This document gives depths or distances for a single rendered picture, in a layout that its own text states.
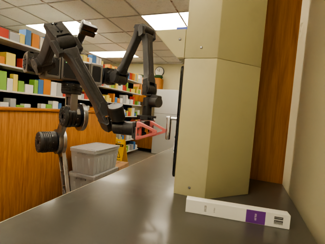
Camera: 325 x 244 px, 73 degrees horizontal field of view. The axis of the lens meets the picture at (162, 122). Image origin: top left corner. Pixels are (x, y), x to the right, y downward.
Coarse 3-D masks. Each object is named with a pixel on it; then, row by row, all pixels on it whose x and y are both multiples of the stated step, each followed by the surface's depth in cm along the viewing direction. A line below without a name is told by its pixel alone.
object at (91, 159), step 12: (84, 144) 312; (96, 144) 321; (108, 144) 329; (72, 156) 286; (84, 156) 279; (96, 156) 278; (108, 156) 304; (84, 168) 282; (96, 168) 282; (108, 168) 311
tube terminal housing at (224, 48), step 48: (192, 0) 73; (240, 0) 73; (192, 48) 74; (240, 48) 75; (192, 96) 74; (240, 96) 76; (192, 144) 74; (240, 144) 78; (192, 192) 75; (240, 192) 80
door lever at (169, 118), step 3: (168, 117) 82; (171, 117) 82; (174, 117) 82; (168, 120) 82; (171, 120) 83; (168, 123) 82; (168, 126) 82; (168, 129) 82; (168, 132) 82; (165, 135) 83; (168, 135) 82; (165, 138) 83; (168, 138) 82
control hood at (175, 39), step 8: (160, 32) 78; (168, 32) 77; (176, 32) 76; (184, 32) 75; (168, 40) 77; (176, 40) 76; (184, 40) 75; (176, 48) 76; (184, 48) 75; (176, 56) 76; (184, 56) 75
